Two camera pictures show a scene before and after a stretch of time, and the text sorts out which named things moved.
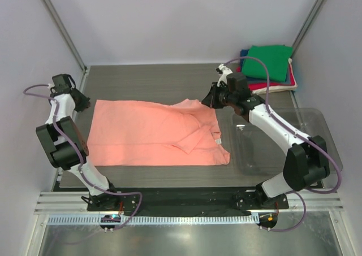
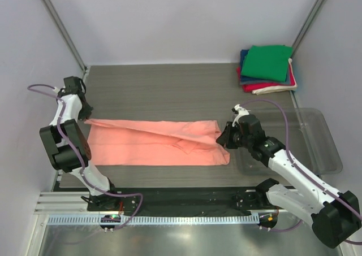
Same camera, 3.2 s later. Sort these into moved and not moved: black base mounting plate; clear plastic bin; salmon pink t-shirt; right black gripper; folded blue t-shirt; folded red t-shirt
Moved: salmon pink t-shirt; right black gripper
Not moved: folded red t-shirt; folded blue t-shirt; black base mounting plate; clear plastic bin
